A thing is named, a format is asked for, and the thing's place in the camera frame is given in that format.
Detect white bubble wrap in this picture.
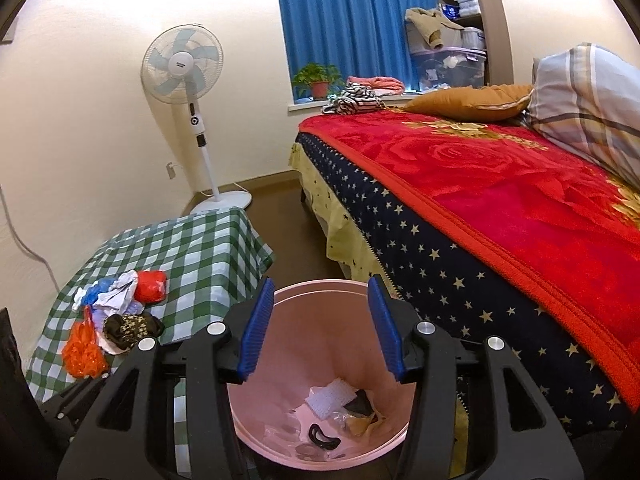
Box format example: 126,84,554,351
305,379,353,418

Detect white wall cable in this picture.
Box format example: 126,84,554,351
0,185,66,288

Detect orange plastic bag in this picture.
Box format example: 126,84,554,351
61,305,110,380

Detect plaid pillow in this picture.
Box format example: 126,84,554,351
520,42,640,191

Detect pink folded clothes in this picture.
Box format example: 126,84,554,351
346,75,405,96

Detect black packet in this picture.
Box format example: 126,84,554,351
345,391,386,433

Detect black hair clip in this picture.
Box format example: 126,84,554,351
307,423,342,451

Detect green checked tablecloth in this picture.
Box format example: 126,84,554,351
25,208,275,476

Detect white standing fan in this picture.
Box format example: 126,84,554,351
141,24,253,216

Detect small clear storage box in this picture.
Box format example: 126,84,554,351
460,26,486,52

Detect beige jacket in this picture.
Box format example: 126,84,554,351
404,7,466,51

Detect potted green plant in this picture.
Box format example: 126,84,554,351
291,62,341,102

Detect red floral blanket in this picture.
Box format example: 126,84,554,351
300,105,640,406

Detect large clear storage box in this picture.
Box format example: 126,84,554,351
410,46,488,92

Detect red plastic bag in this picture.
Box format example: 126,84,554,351
135,270,167,305

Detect pink plastic bin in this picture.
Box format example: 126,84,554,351
222,280,418,463

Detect yellow bed sheet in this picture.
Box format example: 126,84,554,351
288,142,396,291

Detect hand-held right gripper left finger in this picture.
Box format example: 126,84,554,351
56,276,277,480

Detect striped clothes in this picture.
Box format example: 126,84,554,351
321,85,386,116

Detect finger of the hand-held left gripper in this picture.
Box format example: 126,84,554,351
40,374,108,423

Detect white paper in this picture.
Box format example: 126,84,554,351
72,269,146,321

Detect orange pillow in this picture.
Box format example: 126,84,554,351
402,84,535,122

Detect blue curtain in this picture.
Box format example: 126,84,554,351
274,0,443,106

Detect blue plastic bag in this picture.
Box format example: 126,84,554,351
80,278,113,308

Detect grey bookshelf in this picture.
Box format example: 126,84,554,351
430,0,516,88

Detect bed with star blanket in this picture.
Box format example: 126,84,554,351
295,132,633,438

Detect dark patterned cloth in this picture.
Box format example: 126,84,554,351
102,312,166,353

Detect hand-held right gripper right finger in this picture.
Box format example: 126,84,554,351
367,274,586,480

